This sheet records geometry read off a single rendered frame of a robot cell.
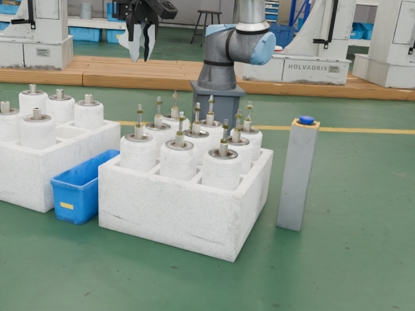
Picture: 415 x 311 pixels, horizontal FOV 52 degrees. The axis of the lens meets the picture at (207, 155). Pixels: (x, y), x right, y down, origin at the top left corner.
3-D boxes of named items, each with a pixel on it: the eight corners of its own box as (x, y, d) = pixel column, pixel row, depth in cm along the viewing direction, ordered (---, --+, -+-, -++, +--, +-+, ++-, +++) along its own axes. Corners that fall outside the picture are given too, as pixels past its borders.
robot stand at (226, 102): (185, 150, 181) (189, 80, 170) (228, 151, 184) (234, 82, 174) (190, 166, 164) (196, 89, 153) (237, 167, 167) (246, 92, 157)
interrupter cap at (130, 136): (134, 132, 118) (134, 130, 117) (158, 137, 115) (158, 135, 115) (118, 139, 111) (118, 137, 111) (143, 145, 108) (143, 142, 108)
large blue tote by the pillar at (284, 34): (249, 50, 581) (252, 22, 569) (277, 52, 592) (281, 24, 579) (262, 55, 536) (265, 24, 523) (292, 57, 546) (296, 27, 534)
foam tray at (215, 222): (159, 177, 152) (162, 129, 146) (266, 201, 140) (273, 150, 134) (98, 226, 117) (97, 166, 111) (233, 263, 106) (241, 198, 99)
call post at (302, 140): (280, 216, 131) (294, 119, 121) (302, 221, 129) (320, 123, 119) (275, 226, 125) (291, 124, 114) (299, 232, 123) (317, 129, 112)
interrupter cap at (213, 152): (233, 162, 102) (234, 160, 102) (204, 157, 104) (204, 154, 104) (241, 153, 109) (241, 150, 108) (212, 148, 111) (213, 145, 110)
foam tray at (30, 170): (36, 149, 168) (33, 105, 162) (120, 170, 155) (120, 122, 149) (-55, 183, 134) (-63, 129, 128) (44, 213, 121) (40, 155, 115)
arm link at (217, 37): (215, 57, 168) (218, 21, 163) (244, 62, 161) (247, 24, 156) (196, 58, 159) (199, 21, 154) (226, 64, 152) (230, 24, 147)
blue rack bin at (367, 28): (350, 36, 634) (353, 21, 627) (374, 38, 640) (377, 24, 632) (366, 40, 587) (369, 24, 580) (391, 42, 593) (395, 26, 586)
